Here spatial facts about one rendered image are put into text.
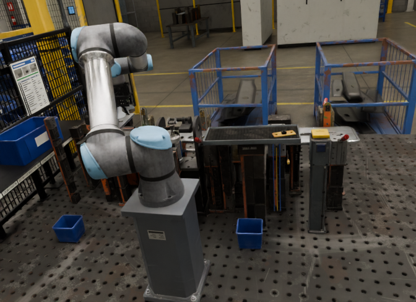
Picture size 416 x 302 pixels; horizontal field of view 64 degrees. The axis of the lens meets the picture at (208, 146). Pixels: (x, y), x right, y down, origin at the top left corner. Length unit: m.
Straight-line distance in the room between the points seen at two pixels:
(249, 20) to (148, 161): 8.50
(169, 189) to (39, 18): 1.62
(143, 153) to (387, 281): 0.96
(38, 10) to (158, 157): 1.60
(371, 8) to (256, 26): 2.74
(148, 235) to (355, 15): 8.73
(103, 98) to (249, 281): 0.84
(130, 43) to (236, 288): 0.95
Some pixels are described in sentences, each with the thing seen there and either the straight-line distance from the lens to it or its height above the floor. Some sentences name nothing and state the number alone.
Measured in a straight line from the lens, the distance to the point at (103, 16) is 4.76.
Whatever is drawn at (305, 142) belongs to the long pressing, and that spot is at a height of 1.00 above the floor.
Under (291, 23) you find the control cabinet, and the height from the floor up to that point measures 0.60.
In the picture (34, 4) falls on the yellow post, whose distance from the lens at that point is 2.41.
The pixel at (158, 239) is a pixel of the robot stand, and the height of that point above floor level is 0.99.
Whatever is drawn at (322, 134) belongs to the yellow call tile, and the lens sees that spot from 1.32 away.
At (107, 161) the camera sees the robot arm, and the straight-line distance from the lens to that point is 1.00.
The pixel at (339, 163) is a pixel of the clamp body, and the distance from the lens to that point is 1.56.
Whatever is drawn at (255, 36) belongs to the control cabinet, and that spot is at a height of 0.35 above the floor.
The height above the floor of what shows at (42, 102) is 1.19.
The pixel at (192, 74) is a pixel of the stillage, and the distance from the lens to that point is 3.51.
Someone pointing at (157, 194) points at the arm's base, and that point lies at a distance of 1.05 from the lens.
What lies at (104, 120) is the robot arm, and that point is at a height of 1.37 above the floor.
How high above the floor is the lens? 1.70
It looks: 26 degrees down
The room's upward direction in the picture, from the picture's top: 7 degrees counter-clockwise
